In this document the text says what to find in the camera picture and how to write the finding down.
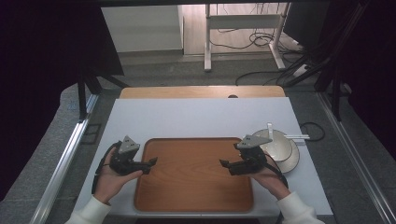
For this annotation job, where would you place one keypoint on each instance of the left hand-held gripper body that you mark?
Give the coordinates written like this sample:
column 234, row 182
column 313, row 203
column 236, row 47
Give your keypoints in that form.
column 124, row 161

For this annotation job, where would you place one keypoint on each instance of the white panel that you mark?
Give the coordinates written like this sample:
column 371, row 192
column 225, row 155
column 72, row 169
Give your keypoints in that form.
column 140, row 28

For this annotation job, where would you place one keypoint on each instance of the person's left hand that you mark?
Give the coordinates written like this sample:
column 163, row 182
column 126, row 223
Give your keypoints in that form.
column 107, row 183

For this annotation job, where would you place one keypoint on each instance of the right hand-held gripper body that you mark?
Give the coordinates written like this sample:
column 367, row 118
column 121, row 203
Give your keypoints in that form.
column 253, row 157

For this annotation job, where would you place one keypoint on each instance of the brown wooden tray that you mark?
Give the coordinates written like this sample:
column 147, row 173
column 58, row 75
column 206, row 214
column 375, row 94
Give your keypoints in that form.
column 193, row 180

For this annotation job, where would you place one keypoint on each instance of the black floor frame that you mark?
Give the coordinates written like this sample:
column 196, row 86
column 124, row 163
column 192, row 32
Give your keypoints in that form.
column 91, row 133

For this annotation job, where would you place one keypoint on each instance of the white table board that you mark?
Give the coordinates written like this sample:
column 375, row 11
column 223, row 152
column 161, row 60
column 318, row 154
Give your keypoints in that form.
column 199, row 118

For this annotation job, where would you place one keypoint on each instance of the white plate with dark rim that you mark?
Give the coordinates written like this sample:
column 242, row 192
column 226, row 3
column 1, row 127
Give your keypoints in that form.
column 294, row 158

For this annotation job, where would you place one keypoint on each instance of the white bowl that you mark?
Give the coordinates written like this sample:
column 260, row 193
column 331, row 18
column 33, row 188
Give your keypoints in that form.
column 280, row 147

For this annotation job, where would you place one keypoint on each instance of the aluminium rail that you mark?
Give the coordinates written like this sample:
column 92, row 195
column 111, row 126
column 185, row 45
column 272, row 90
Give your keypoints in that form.
column 62, row 161
column 358, row 161

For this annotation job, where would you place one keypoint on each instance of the black curtain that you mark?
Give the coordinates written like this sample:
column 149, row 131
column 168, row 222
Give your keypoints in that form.
column 373, row 62
column 46, row 62

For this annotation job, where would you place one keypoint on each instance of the white desk frame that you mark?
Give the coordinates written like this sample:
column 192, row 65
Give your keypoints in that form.
column 243, row 21

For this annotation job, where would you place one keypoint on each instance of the wooden table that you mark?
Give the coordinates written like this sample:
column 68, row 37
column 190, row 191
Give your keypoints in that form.
column 186, row 92

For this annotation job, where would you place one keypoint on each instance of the black metal stand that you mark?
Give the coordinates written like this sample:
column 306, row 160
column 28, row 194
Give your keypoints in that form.
column 336, row 93
column 82, row 96

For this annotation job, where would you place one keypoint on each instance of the person's right hand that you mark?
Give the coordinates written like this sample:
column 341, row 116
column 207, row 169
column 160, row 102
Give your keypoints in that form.
column 271, row 182

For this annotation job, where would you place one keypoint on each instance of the white ceramic spoon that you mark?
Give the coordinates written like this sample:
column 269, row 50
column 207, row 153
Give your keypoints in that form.
column 270, row 130

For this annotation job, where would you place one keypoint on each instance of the white power strip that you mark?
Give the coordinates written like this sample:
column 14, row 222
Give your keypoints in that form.
column 300, row 70

